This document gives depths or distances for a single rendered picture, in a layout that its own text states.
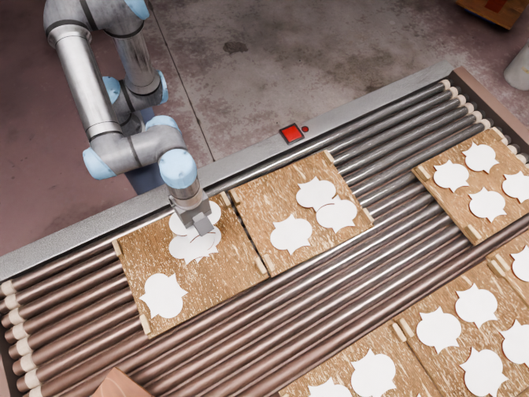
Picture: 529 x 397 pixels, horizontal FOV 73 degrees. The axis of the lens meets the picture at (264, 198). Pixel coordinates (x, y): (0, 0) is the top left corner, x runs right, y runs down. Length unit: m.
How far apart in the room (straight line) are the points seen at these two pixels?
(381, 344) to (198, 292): 0.59
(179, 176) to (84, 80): 0.32
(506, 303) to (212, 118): 2.06
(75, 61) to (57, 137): 1.94
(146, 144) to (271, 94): 2.05
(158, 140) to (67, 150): 1.96
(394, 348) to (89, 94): 1.09
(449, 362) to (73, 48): 1.33
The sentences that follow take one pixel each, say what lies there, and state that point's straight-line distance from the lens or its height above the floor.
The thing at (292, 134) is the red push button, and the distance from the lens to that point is 1.45.
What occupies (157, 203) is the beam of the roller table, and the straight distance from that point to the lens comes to 1.34.
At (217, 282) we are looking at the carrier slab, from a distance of 1.19.
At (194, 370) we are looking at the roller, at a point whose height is 0.92.
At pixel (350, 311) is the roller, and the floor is 0.92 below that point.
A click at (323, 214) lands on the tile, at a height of 0.95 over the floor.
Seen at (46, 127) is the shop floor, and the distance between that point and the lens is 2.96.
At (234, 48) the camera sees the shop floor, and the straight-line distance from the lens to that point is 3.15.
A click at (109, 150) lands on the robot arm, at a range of 0.86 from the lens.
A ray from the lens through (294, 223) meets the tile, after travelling 1.24.
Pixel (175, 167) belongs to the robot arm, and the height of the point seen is 1.44.
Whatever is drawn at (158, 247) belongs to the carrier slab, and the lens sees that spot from 1.25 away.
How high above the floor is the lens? 2.09
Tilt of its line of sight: 64 degrees down
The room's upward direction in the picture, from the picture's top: 6 degrees clockwise
